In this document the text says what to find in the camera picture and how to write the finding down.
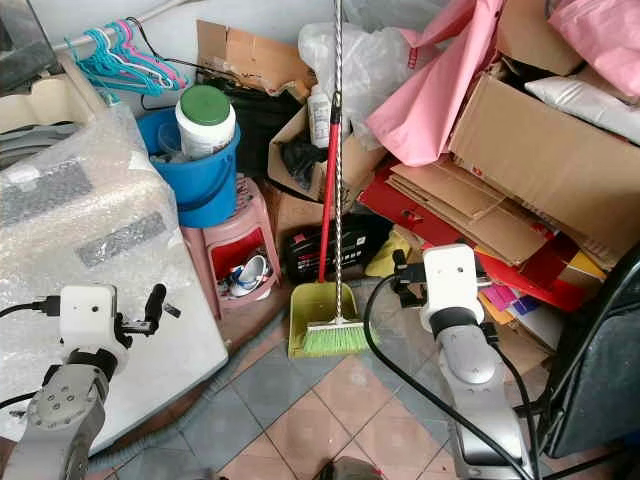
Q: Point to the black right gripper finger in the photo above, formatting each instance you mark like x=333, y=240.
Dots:
x=399, y=266

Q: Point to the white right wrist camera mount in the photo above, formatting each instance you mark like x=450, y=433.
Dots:
x=452, y=283

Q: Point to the blue plastic bucket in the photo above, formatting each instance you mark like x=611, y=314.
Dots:
x=205, y=190

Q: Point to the black jug red label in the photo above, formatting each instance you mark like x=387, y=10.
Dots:
x=300, y=255

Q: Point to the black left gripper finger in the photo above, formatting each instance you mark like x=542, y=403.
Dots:
x=157, y=305

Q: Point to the white blue shoes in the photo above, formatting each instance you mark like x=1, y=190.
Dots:
x=250, y=277

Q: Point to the cyan plastic hanger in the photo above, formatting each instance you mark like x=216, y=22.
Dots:
x=110, y=62

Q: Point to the grey metal hanger rod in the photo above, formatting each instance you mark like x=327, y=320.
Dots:
x=78, y=40

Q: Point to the large brown cardboard box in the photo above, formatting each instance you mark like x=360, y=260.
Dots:
x=540, y=160

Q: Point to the small open cardboard box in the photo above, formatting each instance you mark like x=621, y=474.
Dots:
x=285, y=135

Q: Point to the red flat cardboard box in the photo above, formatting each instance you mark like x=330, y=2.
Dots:
x=400, y=208

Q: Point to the white jar green lid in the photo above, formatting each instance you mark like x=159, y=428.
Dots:
x=206, y=125

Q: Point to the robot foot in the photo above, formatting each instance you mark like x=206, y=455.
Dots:
x=350, y=470

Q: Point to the clear plastic bag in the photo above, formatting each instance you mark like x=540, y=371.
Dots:
x=370, y=65

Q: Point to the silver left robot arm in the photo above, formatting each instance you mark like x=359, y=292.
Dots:
x=70, y=410

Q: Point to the pink plastic hanger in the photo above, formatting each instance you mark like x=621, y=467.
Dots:
x=150, y=52

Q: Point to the dark washer lid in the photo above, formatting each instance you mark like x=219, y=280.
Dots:
x=25, y=40

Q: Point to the colourful paper stack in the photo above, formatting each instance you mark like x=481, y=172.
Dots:
x=515, y=302

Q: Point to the flattened brown cardboard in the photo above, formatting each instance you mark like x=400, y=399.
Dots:
x=460, y=205

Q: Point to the crumpled pink plastic bag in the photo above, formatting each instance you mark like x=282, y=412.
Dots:
x=600, y=35

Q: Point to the black crumpled cloth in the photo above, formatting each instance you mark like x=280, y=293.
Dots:
x=300, y=158

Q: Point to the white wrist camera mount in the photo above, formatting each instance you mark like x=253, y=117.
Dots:
x=452, y=283
x=87, y=312

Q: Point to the bubble-wrapped white washing machine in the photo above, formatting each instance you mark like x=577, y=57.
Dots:
x=100, y=240

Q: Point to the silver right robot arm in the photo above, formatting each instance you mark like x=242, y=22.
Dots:
x=475, y=380

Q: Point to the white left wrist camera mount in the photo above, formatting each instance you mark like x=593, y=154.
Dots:
x=87, y=312

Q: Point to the white plastic packet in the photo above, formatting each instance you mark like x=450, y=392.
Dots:
x=585, y=100

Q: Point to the pink plastic stool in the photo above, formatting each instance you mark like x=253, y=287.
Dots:
x=240, y=232

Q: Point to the torn brown cardboard box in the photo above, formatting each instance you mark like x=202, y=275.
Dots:
x=255, y=50

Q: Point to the black chair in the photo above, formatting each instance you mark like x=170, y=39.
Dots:
x=600, y=370

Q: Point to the yellow cloth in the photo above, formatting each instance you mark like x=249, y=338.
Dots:
x=385, y=258

